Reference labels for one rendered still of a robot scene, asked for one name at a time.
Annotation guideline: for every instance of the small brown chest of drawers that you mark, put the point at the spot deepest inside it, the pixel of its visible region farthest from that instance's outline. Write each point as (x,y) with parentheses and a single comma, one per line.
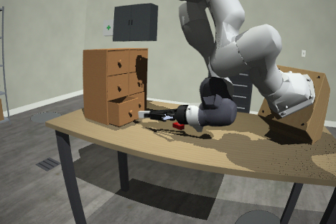
(95,83)

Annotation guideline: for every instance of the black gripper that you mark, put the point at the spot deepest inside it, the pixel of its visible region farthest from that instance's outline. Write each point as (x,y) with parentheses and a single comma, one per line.
(163,115)

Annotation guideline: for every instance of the red nine-volt battery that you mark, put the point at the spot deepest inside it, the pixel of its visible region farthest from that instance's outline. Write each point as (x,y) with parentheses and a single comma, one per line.
(178,126)

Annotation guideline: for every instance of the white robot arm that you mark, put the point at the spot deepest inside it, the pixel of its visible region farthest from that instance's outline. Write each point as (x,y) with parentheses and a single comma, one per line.
(231,54)

